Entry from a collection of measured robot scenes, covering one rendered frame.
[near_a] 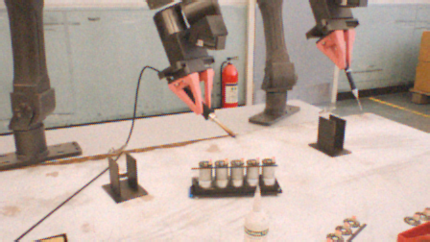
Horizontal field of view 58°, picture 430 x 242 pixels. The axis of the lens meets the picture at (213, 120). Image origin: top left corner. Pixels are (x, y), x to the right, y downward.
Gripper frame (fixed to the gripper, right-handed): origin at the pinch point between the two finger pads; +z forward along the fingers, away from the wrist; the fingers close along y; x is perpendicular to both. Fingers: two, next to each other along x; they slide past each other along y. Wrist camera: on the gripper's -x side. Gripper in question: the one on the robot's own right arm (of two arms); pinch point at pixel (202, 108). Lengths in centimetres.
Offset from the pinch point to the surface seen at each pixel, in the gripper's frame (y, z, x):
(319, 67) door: 314, -12, 128
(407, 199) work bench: 15.0, 27.9, -24.8
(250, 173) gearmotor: -1.9, 13.8, -7.3
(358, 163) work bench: 24.5, 22.2, -14.0
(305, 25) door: 296, -53, 116
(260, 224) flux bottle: -14.9, 18.2, -16.8
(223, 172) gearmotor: -5.4, 11.9, -4.5
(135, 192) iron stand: -14.4, 10.1, 9.1
